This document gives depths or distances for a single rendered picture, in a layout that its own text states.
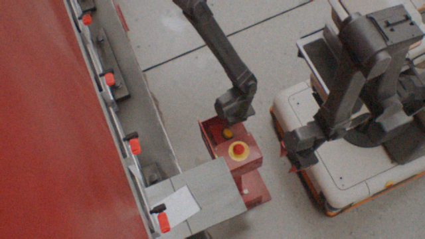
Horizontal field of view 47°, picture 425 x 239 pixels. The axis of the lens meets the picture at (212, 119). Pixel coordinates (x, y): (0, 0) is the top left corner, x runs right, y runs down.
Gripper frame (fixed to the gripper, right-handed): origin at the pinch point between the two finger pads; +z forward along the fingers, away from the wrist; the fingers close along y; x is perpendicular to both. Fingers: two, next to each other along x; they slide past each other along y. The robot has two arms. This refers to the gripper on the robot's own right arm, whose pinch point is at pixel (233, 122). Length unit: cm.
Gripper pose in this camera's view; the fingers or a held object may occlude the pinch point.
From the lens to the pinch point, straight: 170.9
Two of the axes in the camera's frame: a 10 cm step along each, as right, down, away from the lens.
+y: -9.0, 3.0, -3.2
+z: -1.6, 4.7, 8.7
